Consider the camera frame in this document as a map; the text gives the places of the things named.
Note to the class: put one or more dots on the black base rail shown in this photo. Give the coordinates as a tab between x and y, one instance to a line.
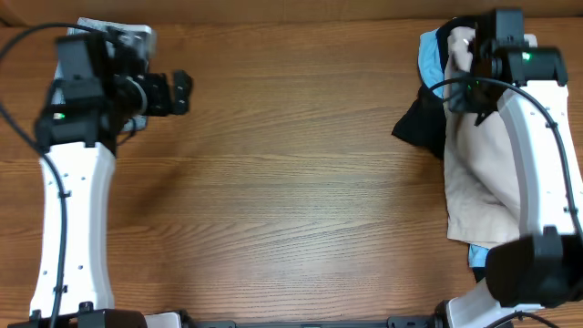
424	321

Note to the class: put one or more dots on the light blue shirt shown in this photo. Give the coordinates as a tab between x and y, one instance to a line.
465	195

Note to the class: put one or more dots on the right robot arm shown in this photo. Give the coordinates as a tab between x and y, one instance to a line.
500	71

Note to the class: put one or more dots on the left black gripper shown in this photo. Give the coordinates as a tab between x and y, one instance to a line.
160	94

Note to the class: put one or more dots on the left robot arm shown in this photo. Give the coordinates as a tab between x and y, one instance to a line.
101	87

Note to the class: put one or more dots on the black garment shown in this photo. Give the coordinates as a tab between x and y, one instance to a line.
423	125

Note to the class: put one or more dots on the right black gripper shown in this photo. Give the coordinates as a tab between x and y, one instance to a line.
458	104

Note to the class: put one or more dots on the beige khaki shorts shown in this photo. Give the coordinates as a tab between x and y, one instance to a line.
483	173

